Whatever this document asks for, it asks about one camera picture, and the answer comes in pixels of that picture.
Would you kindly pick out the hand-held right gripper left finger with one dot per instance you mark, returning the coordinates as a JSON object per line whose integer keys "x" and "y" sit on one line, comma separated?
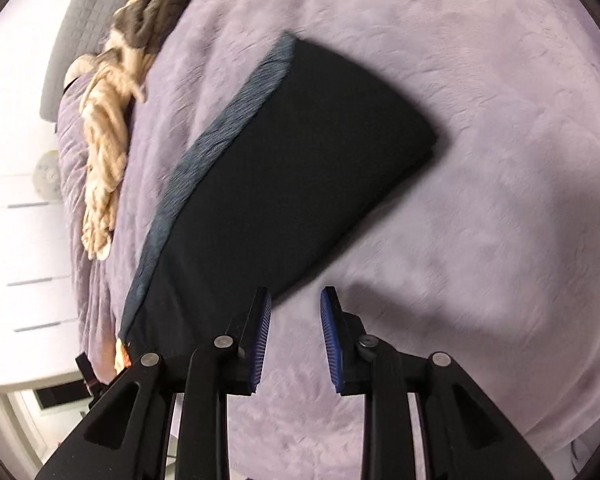
{"x": 260, "y": 345}

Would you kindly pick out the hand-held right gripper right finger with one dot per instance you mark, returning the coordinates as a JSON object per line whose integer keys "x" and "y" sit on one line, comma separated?
{"x": 330, "y": 345}

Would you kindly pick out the black pants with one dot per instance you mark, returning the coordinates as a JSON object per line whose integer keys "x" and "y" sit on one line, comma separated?
{"x": 300, "y": 185}

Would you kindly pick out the blue-grey patterned pants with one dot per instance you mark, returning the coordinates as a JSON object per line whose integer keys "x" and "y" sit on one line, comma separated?
{"x": 215, "y": 135}

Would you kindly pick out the orange cloth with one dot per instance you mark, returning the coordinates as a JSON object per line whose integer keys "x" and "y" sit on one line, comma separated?
{"x": 121, "y": 355}

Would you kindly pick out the white framed dark panel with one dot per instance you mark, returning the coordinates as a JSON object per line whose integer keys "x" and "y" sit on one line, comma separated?
{"x": 60, "y": 396}

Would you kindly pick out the beige striped blanket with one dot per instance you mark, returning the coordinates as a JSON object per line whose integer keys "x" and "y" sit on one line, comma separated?
{"x": 105, "y": 160}

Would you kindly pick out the white drawer cabinet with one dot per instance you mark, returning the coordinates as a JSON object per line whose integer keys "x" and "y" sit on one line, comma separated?
{"x": 25, "y": 260}

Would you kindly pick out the round white clock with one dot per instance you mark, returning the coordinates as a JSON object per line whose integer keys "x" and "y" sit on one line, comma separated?
{"x": 46, "y": 175}

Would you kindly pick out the purple plush blanket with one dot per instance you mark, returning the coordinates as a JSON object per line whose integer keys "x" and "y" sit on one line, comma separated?
{"x": 480, "y": 110}

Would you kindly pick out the brown plush blanket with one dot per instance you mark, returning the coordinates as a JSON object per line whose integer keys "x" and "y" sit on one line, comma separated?
{"x": 155, "y": 10}

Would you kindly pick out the grey quilted headboard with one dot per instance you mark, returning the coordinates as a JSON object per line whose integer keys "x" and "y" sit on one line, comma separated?
{"x": 75, "y": 25}

